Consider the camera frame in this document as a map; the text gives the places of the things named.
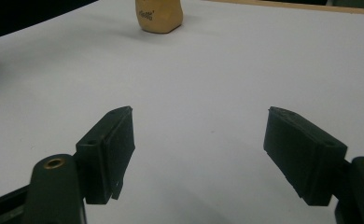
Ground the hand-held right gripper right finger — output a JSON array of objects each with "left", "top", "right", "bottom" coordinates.
[{"left": 262, "top": 105, "right": 349, "bottom": 207}]

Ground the wooden cup with animal figure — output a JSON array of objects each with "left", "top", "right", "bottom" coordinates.
[{"left": 134, "top": 0, "right": 184, "bottom": 35}]

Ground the wooden table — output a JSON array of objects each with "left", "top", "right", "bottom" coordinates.
[{"left": 206, "top": 0, "right": 364, "bottom": 17}]

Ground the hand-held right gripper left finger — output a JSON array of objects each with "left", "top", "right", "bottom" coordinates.
[{"left": 75, "top": 105, "right": 137, "bottom": 205}]

